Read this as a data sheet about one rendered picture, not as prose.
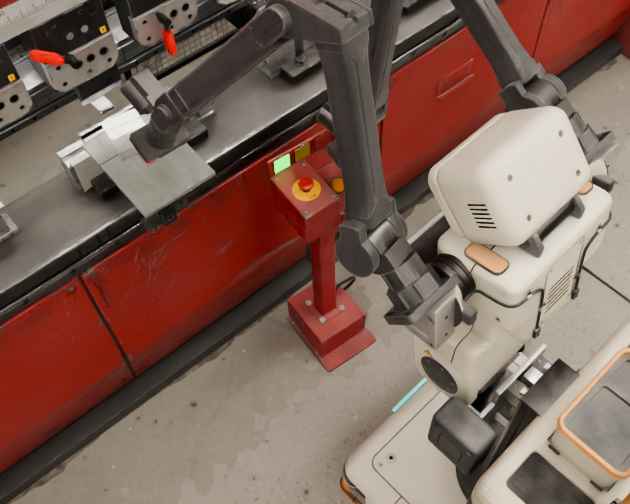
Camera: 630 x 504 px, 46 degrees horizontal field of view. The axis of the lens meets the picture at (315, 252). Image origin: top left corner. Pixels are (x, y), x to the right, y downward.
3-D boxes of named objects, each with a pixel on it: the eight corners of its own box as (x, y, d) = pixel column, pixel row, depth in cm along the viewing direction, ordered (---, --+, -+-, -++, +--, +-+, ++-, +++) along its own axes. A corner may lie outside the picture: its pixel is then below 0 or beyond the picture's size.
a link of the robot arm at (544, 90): (567, 131, 132) (579, 118, 135) (537, 83, 130) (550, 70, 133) (526, 149, 139) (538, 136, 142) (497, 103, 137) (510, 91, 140)
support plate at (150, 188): (146, 219, 155) (145, 216, 154) (82, 147, 167) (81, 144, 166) (216, 174, 161) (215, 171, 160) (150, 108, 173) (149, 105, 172)
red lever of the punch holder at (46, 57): (36, 55, 135) (82, 62, 143) (26, 43, 137) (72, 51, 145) (33, 63, 136) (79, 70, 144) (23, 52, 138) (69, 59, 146)
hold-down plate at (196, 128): (104, 201, 173) (101, 193, 170) (92, 187, 175) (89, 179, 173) (209, 137, 183) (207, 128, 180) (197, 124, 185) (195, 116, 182)
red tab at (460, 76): (439, 101, 231) (442, 84, 225) (435, 97, 232) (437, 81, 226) (473, 78, 236) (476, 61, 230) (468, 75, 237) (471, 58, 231)
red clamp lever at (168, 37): (172, 59, 158) (163, 22, 150) (162, 49, 160) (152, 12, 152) (179, 55, 159) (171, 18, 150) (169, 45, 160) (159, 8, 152)
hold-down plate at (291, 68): (293, 85, 191) (292, 77, 189) (280, 74, 194) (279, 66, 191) (379, 32, 201) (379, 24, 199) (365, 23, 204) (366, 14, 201)
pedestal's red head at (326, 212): (307, 245, 190) (304, 203, 175) (272, 205, 197) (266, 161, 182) (369, 208, 196) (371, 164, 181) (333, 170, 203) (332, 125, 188)
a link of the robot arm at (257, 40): (292, 34, 98) (340, 5, 105) (268, -4, 97) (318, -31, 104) (160, 136, 133) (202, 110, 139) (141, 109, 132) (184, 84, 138)
